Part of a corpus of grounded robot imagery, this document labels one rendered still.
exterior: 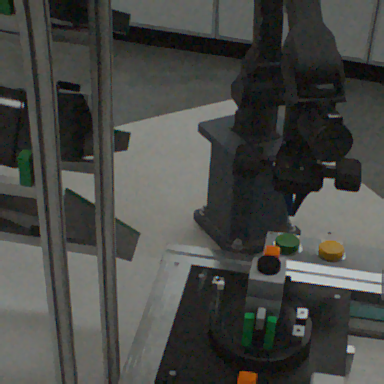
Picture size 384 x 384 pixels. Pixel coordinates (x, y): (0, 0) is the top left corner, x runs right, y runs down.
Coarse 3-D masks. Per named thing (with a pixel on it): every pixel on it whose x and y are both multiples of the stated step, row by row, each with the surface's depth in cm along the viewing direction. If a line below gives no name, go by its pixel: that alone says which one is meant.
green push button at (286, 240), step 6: (282, 234) 125; (288, 234) 125; (276, 240) 124; (282, 240) 124; (288, 240) 124; (294, 240) 124; (276, 246) 123; (282, 246) 123; (288, 246) 123; (294, 246) 123; (288, 252) 123
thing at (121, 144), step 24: (0, 96) 73; (24, 96) 73; (72, 96) 82; (0, 120) 74; (24, 120) 74; (72, 120) 83; (0, 144) 74; (24, 144) 75; (72, 144) 85; (120, 144) 98
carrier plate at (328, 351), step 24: (192, 288) 113; (240, 288) 114; (288, 288) 115; (312, 288) 116; (192, 312) 109; (312, 312) 111; (336, 312) 112; (192, 336) 106; (312, 336) 107; (336, 336) 108; (168, 360) 102; (192, 360) 102; (216, 360) 102; (312, 360) 104; (336, 360) 104
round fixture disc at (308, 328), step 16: (224, 304) 108; (240, 304) 109; (288, 304) 110; (224, 320) 106; (240, 320) 106; (288, 320) 107; (224, 336) 103; (240, 336) 104; (256, 336) 104; (288, 336) 104; (304, 336) 104; (224, 352) 102; (240, 352) 101; (256, 352) 102; (272, 352) 102; (288, 352) 102; (304, 352) 104; (256, 368) 101; (272, 368) 102
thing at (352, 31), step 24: (240, 0) 387; (336, 0) 377; (360, 0) 374; (240, 24) 394; (336, 24) 384; (360, 24) 381; (216, 48) 409; (240, 48) 406; (360, 48) 388; (360, 72) 399
